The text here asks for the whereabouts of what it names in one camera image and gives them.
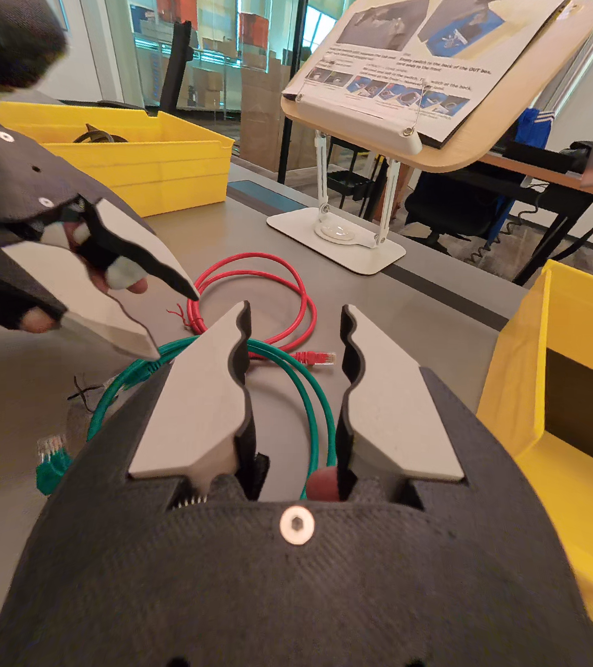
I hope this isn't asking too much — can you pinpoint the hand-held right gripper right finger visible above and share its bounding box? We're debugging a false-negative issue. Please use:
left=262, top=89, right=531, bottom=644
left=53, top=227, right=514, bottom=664
left=335, top=304, right=466, bottom=498

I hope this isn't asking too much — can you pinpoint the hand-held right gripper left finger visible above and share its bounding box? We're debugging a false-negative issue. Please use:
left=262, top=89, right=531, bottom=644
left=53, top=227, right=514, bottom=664
left=127, top=300, right=258, bottom=502

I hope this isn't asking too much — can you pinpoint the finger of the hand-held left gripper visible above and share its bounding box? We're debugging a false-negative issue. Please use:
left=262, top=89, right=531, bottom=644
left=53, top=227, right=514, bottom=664
left=84, top=197, right=201, bottom=302
left=1, top=241, right=162, bottom=361

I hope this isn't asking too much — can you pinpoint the green ethernet cable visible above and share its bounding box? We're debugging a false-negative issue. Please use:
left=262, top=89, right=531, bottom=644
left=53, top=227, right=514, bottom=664
left=36, top=336, right=338, bottom=496

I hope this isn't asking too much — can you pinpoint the person's left hand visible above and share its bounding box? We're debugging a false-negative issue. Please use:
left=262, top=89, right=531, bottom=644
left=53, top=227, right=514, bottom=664
left=0, top=219, right=149, bottom=334

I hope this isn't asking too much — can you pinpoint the yellow plastic bin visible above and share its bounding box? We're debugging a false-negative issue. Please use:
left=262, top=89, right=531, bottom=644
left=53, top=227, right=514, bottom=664
left=0, top=100, right=236, bottom=219
left=476, top=259, right=593, bottom=652

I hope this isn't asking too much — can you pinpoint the brown cardboard box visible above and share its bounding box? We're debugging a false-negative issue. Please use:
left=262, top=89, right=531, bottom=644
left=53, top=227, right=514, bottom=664
left=240, top=65, right=297, bottom=173

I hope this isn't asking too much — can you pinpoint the wooden table with black legs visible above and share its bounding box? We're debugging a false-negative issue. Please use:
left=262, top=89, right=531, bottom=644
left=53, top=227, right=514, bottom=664
left=476, top=151, right=593, bottom=285

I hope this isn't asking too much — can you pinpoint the printed instruction sheet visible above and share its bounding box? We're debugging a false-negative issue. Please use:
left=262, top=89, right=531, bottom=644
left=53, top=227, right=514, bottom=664
left=282, top=0, right=581, bottom=149

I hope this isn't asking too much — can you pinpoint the instruction sheet on wooden stand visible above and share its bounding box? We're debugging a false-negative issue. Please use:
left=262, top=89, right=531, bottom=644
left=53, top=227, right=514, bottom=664
left=266, top=0, right=593, bottom=275

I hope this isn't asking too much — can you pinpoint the black bag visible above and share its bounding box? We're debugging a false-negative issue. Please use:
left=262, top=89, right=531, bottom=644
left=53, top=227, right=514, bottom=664
left=557, top=140, right=593, bottom=175

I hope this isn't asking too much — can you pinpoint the blue cloth with white stripes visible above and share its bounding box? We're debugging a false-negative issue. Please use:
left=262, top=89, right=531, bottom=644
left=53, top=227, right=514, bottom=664
left=515, top=107, right=558, bottom=149

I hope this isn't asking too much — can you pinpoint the thin black wire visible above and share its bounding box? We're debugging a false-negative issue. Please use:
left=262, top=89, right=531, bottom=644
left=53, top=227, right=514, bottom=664
left=67, top=372, right=104, bottom=415

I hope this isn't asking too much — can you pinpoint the black cable coil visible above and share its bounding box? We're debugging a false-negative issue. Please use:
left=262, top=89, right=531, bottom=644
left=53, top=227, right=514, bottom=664
left=72, top=124, right=130, bottom=144

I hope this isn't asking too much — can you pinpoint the red ethernet cable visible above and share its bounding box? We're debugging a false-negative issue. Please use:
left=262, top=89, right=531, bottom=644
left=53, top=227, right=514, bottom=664
left=166, top=252, right=337, bottom=365

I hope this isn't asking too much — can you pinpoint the black coiled cord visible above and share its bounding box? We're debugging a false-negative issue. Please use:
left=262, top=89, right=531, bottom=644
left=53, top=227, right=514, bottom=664
left=466, top=198, right=542, bottom=264

